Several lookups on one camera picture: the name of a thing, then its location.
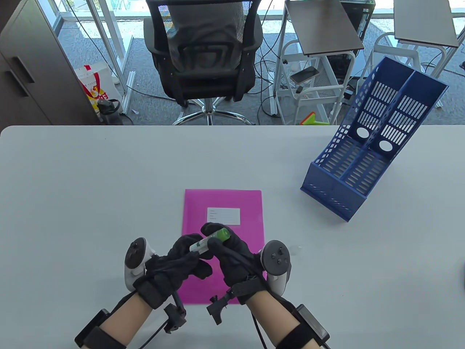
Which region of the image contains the person's left hand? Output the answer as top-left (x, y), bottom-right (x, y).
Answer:
top-left (133, 233), bottom-right (213, 310)

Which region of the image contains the person's right hand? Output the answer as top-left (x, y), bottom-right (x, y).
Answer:
top-left (201, 222), bottom-right (270, 304)

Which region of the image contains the green glue stick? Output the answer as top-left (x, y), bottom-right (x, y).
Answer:
top-left (189, 227), bottom-right (231, 254)

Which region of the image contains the black handheld controller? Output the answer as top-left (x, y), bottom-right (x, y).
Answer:
top-left (260, 240), bottom-right (292, 297)
top-left (124, 237), bottom-right (157, 293)

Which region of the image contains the pink L-shaped folder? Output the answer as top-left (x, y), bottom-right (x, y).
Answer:
top-left (178, 189), bottom-right (267, 305)

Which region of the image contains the black wrist sensor box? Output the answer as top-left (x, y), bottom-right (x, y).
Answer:
top-left (294, 304), bottom-right (331, 345)
top-left (74, 309), bottom-right (110, 346)

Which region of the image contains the blue plastic file rack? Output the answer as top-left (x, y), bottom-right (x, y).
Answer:
top-left (300, 56), bottom-right (449, 222)

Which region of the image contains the green and red plastic tool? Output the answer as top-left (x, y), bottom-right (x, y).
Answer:
top-left (300, 112), bottom-right (329, 126)

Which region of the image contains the black water bottle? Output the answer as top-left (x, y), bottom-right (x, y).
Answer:
top-left (97, 99), bottom-right (124, 125)

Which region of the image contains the black mesh office chair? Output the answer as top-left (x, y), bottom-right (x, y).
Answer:
top-left (143, 0), bottom-right (264, 126)

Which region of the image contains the white rolling cart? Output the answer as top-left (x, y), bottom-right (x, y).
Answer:
top-left (272, 38), bottom-right (358, 126)

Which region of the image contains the red and white shopping bag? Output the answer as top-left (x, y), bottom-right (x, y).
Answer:
top-left (75, 62), bottom-right (122, 113)

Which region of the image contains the black smartphone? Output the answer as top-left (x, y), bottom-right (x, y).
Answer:
top-left (290, 67), bottom-right (320, 85)

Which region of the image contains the tall storage cabinet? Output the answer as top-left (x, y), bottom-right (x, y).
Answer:
top-left (0, 0), bottom-right (100, 126)

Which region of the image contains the brown-top side table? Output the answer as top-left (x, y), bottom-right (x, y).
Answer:
top-left (284, 0), bottom-right (365, 57)
top-left (393, 0), bottom-right (460, 48)

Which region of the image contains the black computer tower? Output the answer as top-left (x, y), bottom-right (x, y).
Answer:
top-left (341, 0), bottom-right (375, 41)

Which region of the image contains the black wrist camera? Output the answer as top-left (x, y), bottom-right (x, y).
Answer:
top-left (163, 303), bottom-right (188, 334)
top-left (206, 290), bottom-right (234, 325)

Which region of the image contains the black braided cable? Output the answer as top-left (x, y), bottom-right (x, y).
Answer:
top-left (139, 320), bottom-right (168, 349)
top-left (251, 312), bottom-right (270, 349)

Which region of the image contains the black arm strap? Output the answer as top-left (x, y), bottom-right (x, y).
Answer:
top-left (275, 322), bottom-right (317, 349)
top-left (85, 326), bottom-right (128, 349)

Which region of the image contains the white metal table frame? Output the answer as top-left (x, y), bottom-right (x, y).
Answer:
top-left (85, 0), bottom-right (137, 114)

